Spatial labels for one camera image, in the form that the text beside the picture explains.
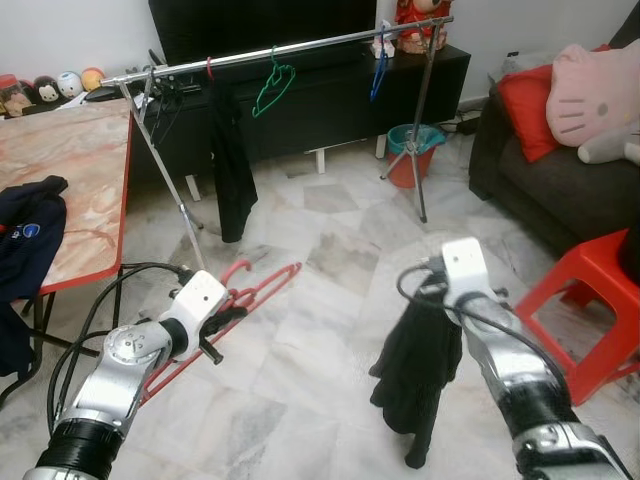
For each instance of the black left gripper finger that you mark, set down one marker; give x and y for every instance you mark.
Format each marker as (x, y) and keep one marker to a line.
(232, 320)

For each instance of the plain black shirt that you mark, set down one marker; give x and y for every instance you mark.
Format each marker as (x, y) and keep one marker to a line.
(415, 370)

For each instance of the navy blue polo shirt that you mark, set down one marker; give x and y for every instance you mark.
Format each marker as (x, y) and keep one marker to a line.
(25, 240)

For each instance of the green plastic hanger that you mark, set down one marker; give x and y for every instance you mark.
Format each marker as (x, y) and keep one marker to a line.
(262, 100)

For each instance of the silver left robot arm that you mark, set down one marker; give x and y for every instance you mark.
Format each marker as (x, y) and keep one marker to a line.
(110, 370)

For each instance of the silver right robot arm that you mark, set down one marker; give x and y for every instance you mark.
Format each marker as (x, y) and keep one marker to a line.
(520, 390)

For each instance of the blue plastic hanger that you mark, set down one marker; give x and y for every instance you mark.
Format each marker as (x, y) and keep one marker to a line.
(378, 75)

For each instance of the black shirt with green logo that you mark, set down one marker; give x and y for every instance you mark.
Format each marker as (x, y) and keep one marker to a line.
(232, 160)

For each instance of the red plastic stool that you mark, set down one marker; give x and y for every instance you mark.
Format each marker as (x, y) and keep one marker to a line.
(600, 270)

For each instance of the black television console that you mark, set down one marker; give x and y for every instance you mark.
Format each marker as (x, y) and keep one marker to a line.
(320, 110)

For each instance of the marble table red edge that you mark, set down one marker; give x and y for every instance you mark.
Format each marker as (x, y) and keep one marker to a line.
(60, 170)

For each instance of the orange bin with teal bag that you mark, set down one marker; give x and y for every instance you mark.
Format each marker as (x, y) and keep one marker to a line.
(412, 145)

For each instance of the grey plush toy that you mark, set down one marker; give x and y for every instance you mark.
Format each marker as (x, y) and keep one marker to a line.
(610, 148)

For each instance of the dark brown sofa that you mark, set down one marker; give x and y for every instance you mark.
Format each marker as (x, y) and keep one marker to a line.
(560, 200)

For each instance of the white round plush toy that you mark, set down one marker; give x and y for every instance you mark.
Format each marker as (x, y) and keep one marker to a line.
(68, 84)

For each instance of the steel clothes rack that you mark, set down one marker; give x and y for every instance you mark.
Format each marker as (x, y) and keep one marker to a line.
(320, 41)

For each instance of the black flat television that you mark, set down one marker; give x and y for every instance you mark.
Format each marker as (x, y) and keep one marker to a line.
(260, 25)

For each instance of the black round plush toy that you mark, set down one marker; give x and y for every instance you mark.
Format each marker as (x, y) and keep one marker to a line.
(44, 90)

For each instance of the pink cat face pillow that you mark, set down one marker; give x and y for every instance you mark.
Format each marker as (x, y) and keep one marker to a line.
(595, 95)

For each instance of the red laughing Buddha statue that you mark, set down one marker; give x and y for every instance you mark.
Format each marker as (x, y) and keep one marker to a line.
(420, 25)

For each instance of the red sofa cushion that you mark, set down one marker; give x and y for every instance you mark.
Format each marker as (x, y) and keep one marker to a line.
(525, 110)

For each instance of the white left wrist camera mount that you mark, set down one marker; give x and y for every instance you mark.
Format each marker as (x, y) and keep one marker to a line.
(198, 300)

